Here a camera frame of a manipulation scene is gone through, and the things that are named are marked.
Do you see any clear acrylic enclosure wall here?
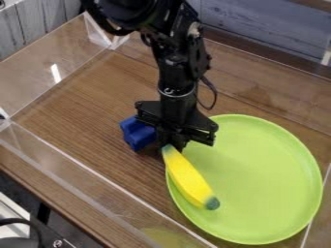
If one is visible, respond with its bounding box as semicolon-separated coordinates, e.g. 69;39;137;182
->
0;16;331;248

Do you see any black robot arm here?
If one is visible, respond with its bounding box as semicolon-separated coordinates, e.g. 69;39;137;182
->
79;0;218;149

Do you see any yellow toy banana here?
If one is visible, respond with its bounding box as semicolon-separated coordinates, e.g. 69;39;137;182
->
161;144;221;210

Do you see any blue plastic block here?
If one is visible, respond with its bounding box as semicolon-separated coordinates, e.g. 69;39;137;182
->
119;116;156;151

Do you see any green round plate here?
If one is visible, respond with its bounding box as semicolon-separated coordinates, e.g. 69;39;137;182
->
166;114;322;245

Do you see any clear acrylic corner bracket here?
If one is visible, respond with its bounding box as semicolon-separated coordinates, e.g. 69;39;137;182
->
82;13;129;50

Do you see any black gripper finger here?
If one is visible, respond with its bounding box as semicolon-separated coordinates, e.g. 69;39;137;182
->
162;136;188;151

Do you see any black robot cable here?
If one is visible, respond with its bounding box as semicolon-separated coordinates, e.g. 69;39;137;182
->
194;76;220;111

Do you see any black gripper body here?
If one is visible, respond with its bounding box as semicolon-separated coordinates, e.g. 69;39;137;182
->
134;94;218;146

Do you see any black cable bottom left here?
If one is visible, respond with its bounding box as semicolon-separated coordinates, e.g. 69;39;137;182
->
0;217;53;248

